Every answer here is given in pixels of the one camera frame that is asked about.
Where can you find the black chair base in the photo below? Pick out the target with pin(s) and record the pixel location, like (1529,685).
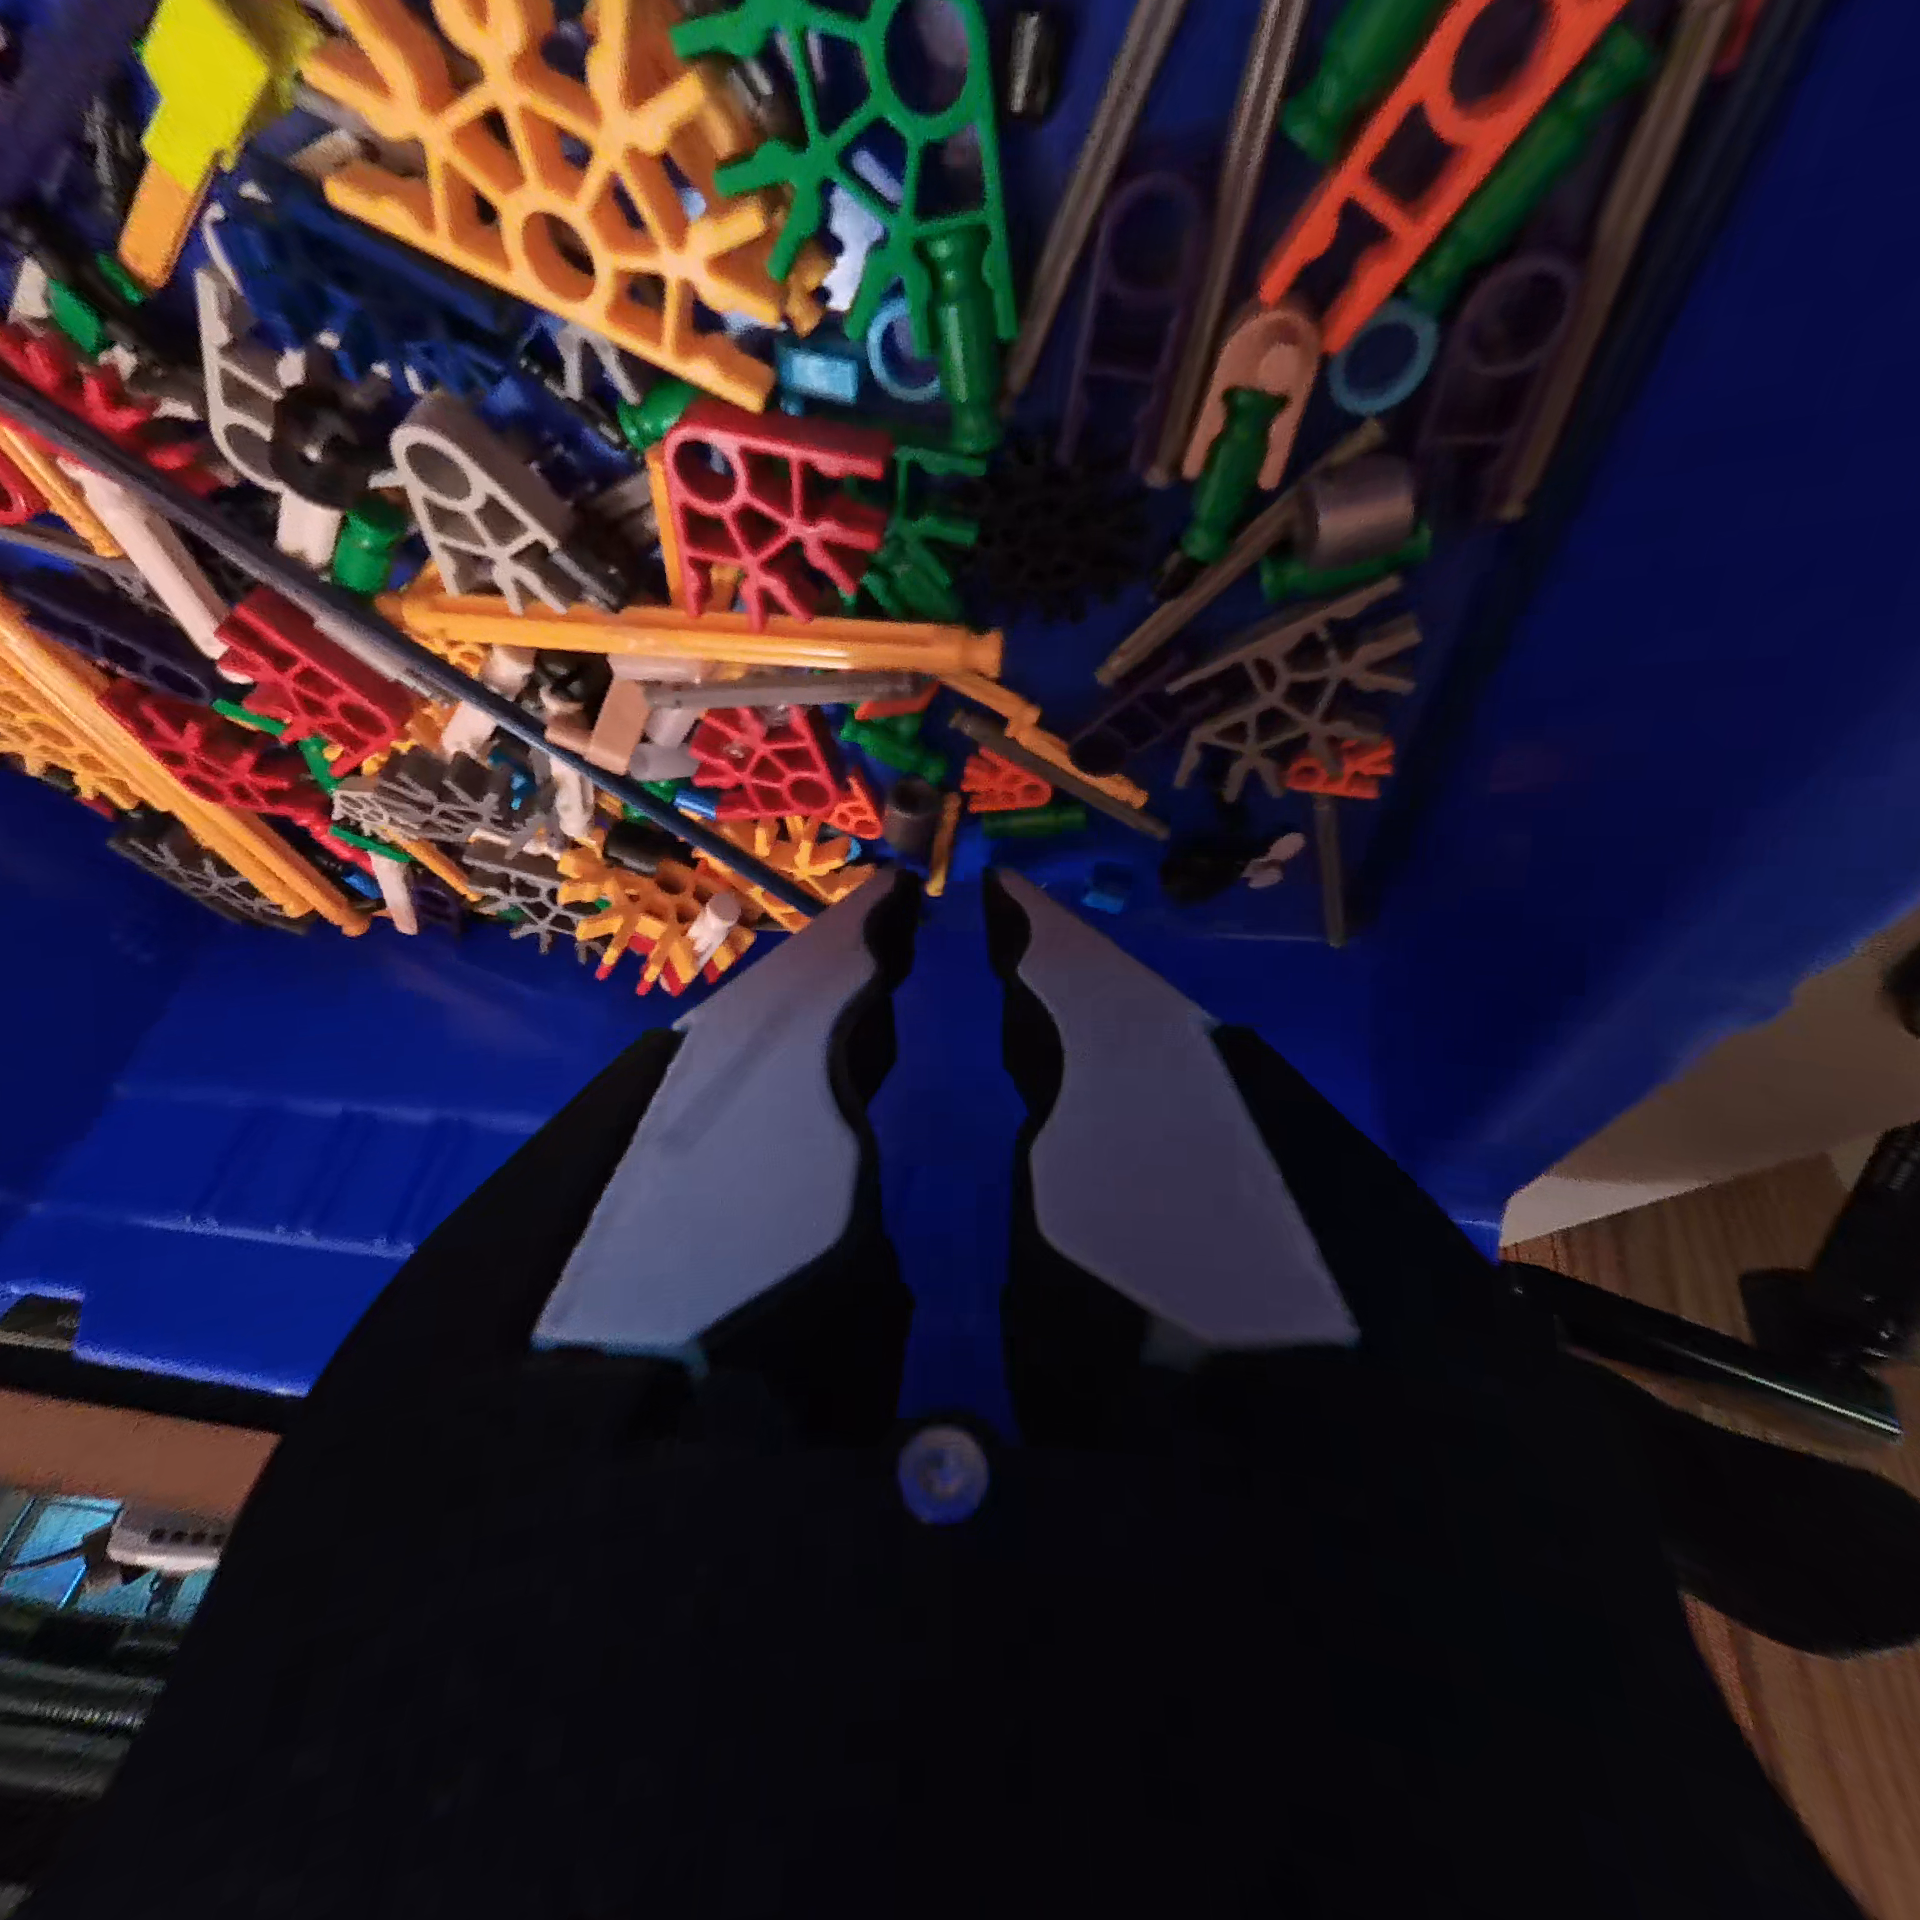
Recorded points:
(1724,1365)

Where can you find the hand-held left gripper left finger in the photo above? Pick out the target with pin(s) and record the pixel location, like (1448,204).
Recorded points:
(721,1171)

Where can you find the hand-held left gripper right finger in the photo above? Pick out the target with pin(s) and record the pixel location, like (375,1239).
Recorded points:
(1185,1185)

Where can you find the blue plastic bin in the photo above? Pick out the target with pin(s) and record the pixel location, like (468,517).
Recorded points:
(300,1109)

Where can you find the pile of colourful toy parts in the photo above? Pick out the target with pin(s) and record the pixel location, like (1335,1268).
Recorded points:
(599,226)

